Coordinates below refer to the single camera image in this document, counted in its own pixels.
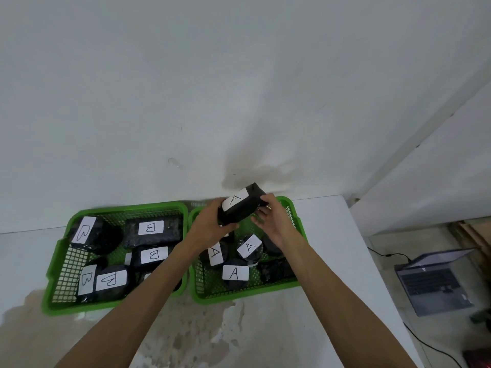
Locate person's right hand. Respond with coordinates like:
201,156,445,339
251,193,297,252

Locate person's left hand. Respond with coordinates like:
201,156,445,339
184,198,240,252

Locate black packet white label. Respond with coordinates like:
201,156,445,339
217,182,269,227

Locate person's left forearm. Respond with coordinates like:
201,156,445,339
54,237,197,368

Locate person's right forearm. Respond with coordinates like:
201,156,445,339
274,234,419,368

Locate pile of black packets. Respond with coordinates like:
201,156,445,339
70,215,183,303
199,226,296,291

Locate green plastic mesh basket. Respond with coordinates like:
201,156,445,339
187,195,309,305
41,201,189,317

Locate grey open laptop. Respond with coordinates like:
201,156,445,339
395,248,477,317

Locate brown cardboard pieces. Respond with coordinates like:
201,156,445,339
448,217,491,273

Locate dark green object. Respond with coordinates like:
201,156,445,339
470,308,491,335

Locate dark red object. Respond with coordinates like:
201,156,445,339
462,348,491,368

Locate black laptop power cable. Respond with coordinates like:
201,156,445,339
367,247,413,264

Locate black floor cable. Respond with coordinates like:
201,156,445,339
403,322,463,368

